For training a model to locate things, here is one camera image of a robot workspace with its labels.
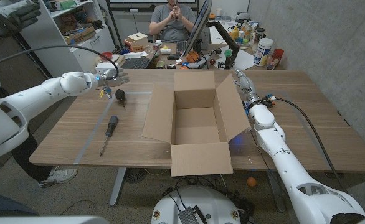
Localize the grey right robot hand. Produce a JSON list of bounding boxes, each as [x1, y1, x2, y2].
[[234, 68, 261, 106]]

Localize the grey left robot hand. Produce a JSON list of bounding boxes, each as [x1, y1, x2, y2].
[[100, 68, 130, 88]]

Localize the black rubber air blower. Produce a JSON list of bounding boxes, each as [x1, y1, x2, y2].
[[115, 88, 127, 108]]

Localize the black laptop keyboard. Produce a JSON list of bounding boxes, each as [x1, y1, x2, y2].
[[120, 57, 152, 70]]

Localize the white canister blue label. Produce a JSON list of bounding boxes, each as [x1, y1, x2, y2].
[[253, 37, 274, 67]]

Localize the small wooden slotted box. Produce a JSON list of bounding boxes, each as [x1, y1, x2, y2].
[[123, 32, 149, 53]]

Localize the dark lidded jar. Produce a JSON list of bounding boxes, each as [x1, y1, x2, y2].
[[252, 27, 266, 52]]

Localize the printed cardboard box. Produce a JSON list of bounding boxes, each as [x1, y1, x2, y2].
[[64, 26, 97, 47]]

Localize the small orange basketball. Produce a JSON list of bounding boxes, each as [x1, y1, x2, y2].
[[186, 50, 200, 64]]

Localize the white shelving unit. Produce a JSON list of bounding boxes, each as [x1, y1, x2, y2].
[[14, 0, 116, 78]]

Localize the grey desktop keyboard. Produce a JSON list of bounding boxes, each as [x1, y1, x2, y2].
[[176, 40, 188, 56]]

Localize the seated person grey shirt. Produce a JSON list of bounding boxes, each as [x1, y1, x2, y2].
[[149, 0, 198, 44]]

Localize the black computer monitor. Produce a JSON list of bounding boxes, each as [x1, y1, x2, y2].
[[181, 0, 214, 58]]

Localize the open cardboard box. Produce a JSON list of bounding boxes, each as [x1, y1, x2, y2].
[[141, 70, 252, 177]]

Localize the round black floor fan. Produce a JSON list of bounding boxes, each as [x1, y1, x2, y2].
[[125, 167, 148, 184]]

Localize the grey table leg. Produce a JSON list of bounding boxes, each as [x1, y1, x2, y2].
[[266, 170, 287, 213], [109, 167, 127, 207]]

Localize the standing person black trousers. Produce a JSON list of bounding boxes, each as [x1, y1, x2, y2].
[[0, 62, 78, 189]]

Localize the white robot torso base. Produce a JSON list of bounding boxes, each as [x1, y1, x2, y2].
[[151, 185, 242, 224]]

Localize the black grey glove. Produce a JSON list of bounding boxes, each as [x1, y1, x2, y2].
[[0, 0, 42, 38]]

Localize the black blue handled screwdriver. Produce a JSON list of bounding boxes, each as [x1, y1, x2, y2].
[[99, 115, 119, 157]]

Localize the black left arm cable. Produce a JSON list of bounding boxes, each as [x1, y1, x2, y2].
[[0, 45, 120, 80]]

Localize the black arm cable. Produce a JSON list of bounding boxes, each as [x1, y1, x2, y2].
[[274, 96, 348, 194], [0, 45, 120, 80]]

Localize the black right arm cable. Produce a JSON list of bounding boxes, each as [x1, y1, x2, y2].
[[274, 96, 348, 194]]

